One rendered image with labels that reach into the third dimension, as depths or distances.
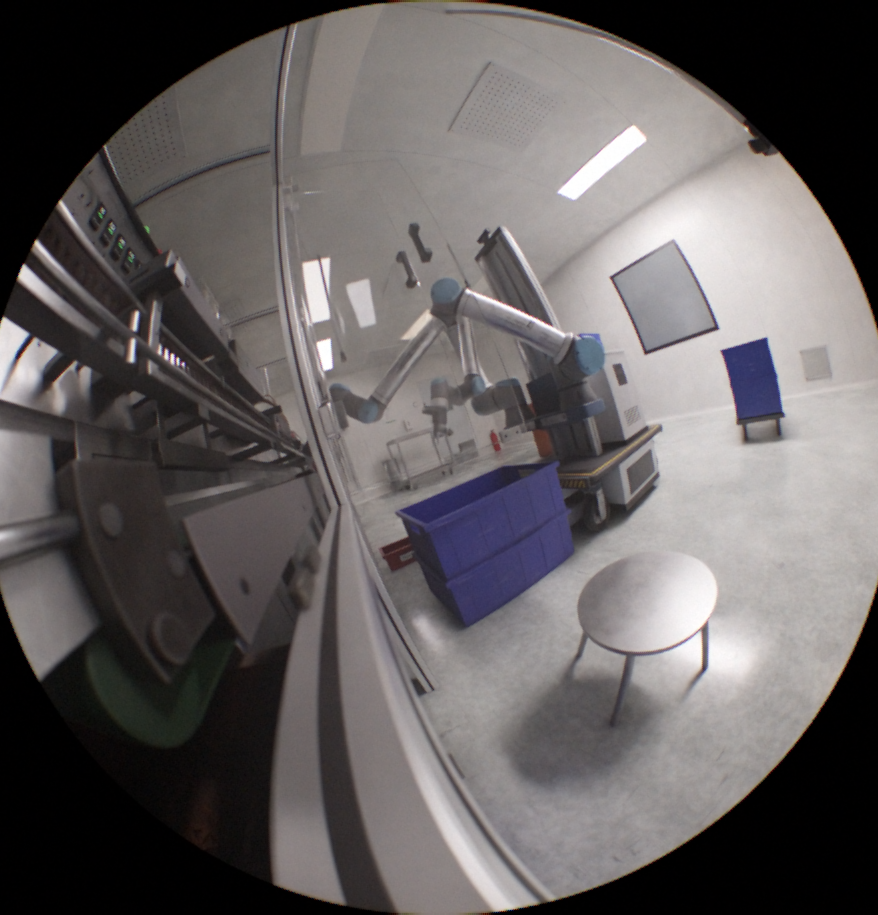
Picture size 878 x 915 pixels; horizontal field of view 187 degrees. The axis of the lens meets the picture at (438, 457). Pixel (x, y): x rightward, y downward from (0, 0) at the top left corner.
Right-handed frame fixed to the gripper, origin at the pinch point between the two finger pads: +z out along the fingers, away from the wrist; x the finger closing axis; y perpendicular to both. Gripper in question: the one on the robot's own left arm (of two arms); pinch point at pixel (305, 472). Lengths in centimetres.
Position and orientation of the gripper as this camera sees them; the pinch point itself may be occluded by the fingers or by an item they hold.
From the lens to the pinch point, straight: 109.2
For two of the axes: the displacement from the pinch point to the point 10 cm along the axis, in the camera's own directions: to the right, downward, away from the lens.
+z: -4.0, 9.0, -1.8
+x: 3.6, -0.3, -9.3
